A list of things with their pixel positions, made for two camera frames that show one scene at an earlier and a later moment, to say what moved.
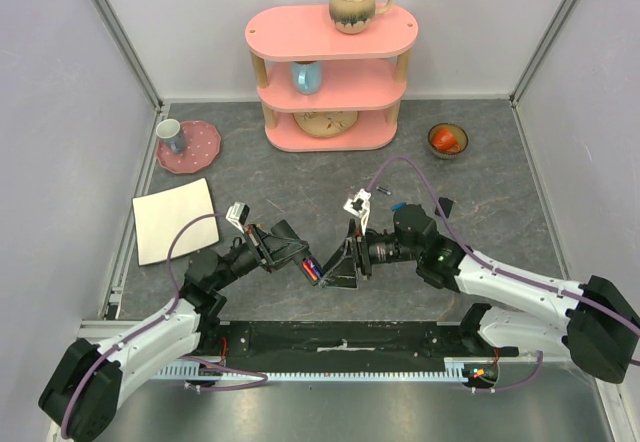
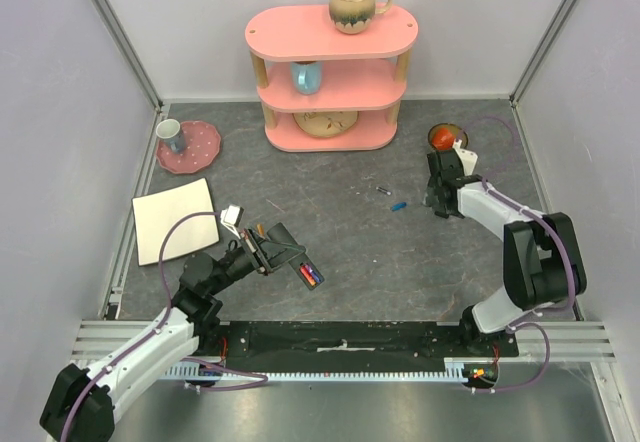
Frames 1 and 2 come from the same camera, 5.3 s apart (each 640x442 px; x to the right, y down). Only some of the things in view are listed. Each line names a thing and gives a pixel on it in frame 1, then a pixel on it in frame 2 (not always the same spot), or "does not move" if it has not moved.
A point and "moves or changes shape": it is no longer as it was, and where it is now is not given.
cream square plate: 159,215 does not move
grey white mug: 169,130 does not move
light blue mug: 306,76 does not move
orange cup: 445,140 does not move
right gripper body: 360,255 → 445,182
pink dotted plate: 202,144 does not move
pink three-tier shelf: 321,89 does not move
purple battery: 315,268 moves or changes shape
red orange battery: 310,271 moves or changes shape
